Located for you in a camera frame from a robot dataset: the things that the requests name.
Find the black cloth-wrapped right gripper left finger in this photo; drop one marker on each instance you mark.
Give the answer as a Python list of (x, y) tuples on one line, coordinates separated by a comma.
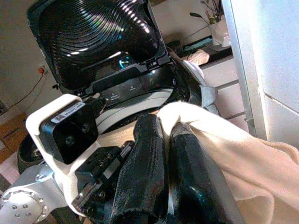
[(142, 168)]

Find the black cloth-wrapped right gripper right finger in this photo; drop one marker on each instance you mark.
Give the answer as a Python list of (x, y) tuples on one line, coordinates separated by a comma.
[(194, 177)]

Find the cream fleece garment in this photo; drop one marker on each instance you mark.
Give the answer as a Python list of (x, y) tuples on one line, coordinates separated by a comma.
[(236, 151)]

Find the black top-loading washing machine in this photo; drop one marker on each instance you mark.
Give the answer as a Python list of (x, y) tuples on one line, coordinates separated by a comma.
[(133, 86)]

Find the black washing machine lid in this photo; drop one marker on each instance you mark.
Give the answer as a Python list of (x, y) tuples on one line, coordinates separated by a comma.
[(93, 35)]

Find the grey cloth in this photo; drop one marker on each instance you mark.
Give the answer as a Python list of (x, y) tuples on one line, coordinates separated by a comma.
[(208, 98)]

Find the brown cardboard box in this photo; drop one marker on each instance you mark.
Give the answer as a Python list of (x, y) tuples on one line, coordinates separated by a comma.
[(11, 135)]

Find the white drawer cabinet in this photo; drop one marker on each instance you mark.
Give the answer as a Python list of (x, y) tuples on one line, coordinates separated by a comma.
[(224, 79)]

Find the white cloth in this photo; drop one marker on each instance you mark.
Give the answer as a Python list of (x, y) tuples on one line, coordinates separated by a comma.
[(195, 71)]

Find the pink knitted cloth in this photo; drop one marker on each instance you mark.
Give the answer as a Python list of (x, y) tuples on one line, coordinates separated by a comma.
[(197, 57)]

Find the white vase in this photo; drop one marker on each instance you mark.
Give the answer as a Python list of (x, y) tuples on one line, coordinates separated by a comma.
[(218, 33)]

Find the dry plant branches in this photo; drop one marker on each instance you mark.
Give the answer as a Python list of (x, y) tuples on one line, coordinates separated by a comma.
[(211, 14)]

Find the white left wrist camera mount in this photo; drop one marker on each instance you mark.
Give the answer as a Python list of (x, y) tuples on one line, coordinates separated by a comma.
[(46, 110)]

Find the silver metal door frame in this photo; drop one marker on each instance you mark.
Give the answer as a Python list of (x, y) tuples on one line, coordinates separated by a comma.
[(243, 70)]

